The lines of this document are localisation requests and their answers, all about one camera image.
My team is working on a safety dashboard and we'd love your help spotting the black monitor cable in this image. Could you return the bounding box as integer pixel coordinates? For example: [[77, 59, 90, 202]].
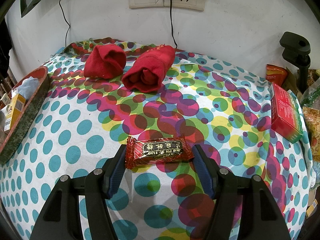
[[58, 0, 72, 48]]

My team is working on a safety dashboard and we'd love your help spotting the yellow medicine box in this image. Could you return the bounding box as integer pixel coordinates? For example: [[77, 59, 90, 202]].
[[4, 94, 25, 133]]

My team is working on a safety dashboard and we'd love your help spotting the maroon cigarette box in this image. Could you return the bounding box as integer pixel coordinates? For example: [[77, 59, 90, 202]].
[[1, 93, 11, 106]]

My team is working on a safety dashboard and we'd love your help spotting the round red tray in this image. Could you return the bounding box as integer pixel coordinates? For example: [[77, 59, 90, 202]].
[[1, 66, 50, 164]]

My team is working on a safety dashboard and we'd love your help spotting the red green box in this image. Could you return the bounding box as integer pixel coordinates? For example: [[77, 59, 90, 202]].
[[270, 83, 303, 143]]

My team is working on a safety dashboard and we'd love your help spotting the red candy wrapper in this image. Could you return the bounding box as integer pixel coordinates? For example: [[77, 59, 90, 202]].
[[125, 137, 194, 170]]

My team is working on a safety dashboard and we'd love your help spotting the black clamp mount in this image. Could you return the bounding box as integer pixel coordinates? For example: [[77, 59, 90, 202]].
[[279, 31, 311, 93]]

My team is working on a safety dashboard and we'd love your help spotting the pile of snack bags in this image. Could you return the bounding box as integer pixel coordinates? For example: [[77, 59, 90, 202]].
[[266, 64, 319, 158]]

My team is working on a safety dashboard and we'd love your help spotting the red sock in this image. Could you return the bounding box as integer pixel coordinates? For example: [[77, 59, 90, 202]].
[[84, 44, 126, 79], [122, 45, 175, 93]]

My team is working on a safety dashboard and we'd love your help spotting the light blue sock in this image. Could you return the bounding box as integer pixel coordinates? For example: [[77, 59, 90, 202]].
[[17, 76, 39, 101]]

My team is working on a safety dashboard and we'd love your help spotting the polka dot tablecloth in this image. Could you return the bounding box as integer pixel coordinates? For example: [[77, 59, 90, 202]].
[[1, 38, 315, 239]]

